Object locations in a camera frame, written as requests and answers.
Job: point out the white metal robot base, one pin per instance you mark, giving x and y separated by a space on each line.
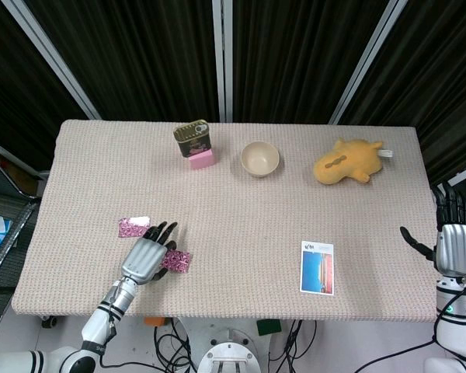
233 349

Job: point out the beige bowl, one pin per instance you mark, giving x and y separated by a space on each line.
259 157

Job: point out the white partition frame post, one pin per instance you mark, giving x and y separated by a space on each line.
222 58
53 58
369 58

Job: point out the beige woven tablecloth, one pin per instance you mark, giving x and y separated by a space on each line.
233 194

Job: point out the black caster wheel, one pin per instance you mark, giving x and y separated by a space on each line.
49 321

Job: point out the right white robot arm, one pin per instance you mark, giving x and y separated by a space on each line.
452 299

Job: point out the yellow plush toy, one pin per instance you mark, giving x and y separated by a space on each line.
345 163

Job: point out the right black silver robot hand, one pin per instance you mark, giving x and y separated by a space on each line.
456 248

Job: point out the blue red postcard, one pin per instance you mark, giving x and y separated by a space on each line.
316 272

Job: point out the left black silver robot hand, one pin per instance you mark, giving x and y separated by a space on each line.
143 260

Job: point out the grey metal chair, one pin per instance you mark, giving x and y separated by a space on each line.
7 202

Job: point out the black curtain panel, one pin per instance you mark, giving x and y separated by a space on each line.
442 77
295 58
7 77
140 58

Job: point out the dark luncheon meat can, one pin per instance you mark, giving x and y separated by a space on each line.
192 141

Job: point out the pink cube block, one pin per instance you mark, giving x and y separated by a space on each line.
202 161

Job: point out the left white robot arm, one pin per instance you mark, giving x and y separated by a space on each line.
116 301

